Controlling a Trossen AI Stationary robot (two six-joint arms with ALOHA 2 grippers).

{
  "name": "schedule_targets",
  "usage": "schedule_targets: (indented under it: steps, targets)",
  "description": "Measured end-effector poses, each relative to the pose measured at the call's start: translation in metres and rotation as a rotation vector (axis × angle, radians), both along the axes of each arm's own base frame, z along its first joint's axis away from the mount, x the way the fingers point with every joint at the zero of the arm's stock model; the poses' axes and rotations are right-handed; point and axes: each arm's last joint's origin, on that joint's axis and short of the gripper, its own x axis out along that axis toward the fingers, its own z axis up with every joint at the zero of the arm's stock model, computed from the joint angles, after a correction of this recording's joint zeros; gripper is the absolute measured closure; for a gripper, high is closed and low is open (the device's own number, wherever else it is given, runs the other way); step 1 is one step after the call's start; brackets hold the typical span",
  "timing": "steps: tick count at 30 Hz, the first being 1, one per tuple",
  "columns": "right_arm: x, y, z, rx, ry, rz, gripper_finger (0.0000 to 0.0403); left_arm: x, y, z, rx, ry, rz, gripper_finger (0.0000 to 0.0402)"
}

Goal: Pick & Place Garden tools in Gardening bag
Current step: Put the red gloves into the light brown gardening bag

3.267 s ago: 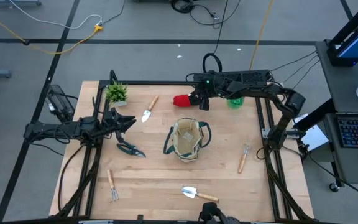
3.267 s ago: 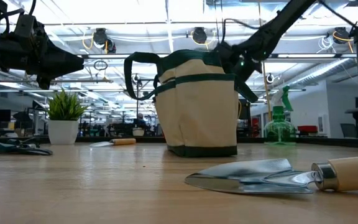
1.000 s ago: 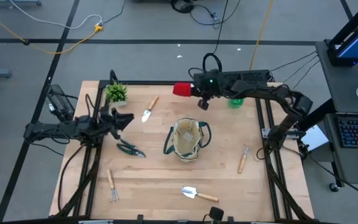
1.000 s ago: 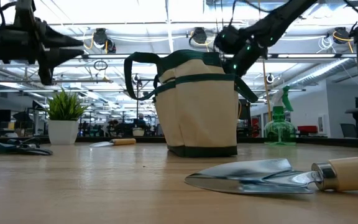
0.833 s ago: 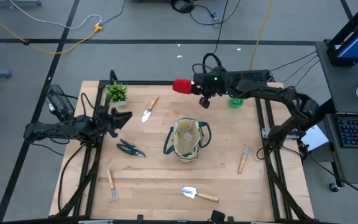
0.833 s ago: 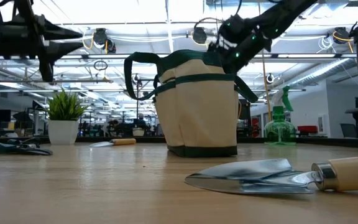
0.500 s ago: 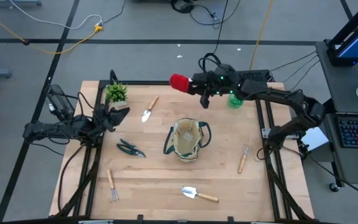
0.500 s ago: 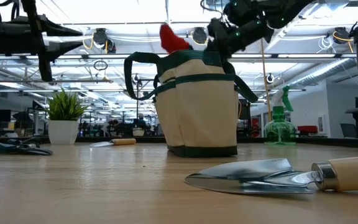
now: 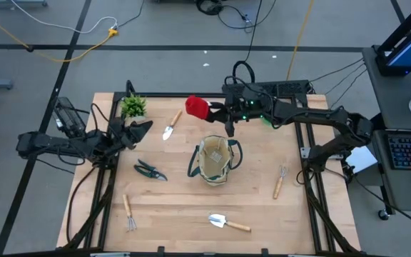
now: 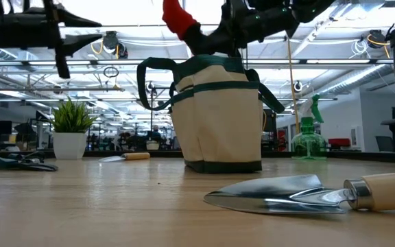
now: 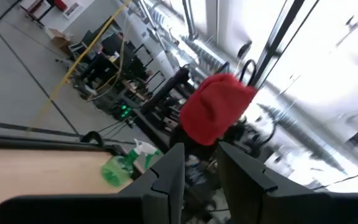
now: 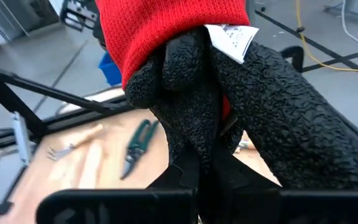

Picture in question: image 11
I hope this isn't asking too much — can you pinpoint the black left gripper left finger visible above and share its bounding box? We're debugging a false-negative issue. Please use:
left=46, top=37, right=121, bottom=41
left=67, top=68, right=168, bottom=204
left=118, top=142, right=186, bottom=224

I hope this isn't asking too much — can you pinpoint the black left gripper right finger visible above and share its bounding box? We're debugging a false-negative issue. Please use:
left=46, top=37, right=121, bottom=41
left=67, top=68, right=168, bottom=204
left=218, top=141, right=278, bottom=224

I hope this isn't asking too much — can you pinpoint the green spray bottle white nozzle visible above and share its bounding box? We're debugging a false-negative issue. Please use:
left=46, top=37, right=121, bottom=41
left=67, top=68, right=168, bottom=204
left=100, top=138, right=164, bottom=188

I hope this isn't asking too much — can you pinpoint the computer with green lights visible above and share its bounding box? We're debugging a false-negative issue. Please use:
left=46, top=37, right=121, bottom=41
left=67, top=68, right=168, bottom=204
left=112, top=101, right=134, bottom=121

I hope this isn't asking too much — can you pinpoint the black office desk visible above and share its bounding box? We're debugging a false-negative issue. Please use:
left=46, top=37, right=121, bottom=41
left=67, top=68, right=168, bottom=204
left=73, top=51, right=155, bottom=103

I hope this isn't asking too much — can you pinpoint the person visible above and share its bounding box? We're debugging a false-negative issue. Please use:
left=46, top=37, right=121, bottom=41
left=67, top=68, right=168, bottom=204
left=101, top=30, right=129, bottom=58

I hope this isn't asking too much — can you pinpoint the tall black stand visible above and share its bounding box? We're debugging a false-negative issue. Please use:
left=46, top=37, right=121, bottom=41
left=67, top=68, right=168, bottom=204
left=252, top=0, right=318, bottom=90

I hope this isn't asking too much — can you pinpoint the cardboard box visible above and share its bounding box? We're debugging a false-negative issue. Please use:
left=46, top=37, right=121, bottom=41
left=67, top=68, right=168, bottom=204
left=46, top=27, right=73, bottom=54

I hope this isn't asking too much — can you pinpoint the red box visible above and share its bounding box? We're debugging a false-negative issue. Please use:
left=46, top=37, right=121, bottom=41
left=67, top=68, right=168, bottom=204
left=53, top=0, right=68, bottom=12

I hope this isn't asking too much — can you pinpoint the silver spiral air duct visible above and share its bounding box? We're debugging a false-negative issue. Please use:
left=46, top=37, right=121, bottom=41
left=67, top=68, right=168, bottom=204
left=178, top=34, right=227, bottom=73
left=256, top=103, right=348, bottom=175

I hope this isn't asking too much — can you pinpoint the black cable loop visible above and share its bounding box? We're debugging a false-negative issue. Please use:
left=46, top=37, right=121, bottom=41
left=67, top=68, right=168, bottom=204
left=79, top=130, right=105, bottom=147

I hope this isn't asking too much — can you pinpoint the black upright cylinder post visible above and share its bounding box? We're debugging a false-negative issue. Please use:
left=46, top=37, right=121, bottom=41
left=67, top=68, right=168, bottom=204
left=140, top=67, right=191, bottom=116

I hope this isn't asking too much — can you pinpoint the black table frame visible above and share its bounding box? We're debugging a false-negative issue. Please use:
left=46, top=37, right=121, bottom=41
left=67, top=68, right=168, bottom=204
left=0, top=133, right=142, bottom=155

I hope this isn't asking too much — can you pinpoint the yellow hanging cable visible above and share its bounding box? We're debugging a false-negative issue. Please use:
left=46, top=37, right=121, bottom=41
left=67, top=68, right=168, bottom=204
left=26, top=0, right=133, bottom=131

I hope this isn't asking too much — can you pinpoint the framed wall picture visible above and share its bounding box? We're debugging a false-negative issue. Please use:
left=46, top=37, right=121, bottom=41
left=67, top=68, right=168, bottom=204
left=63, top=1, right=84, bottom=20

